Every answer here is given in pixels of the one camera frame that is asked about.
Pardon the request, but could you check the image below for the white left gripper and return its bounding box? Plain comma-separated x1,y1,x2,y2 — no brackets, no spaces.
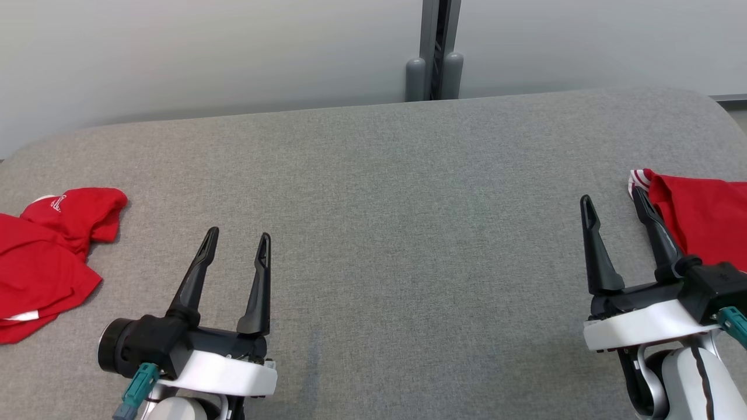
155,227,278,399

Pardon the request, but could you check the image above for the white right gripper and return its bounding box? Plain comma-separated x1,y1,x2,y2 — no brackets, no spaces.
580,186,722,353

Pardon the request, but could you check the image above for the red Bulls 23 jersey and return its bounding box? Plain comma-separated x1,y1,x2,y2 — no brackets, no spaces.
627,168,747,274

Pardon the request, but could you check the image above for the red shirt with white trim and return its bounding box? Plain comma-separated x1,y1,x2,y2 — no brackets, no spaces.
0,187,129,345

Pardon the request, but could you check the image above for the grey fabric sofa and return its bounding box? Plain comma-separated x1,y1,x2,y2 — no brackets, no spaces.
0,87,747,420

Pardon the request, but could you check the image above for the black left arm cable, teal plug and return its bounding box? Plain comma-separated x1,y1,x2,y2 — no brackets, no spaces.
112,362,160,420

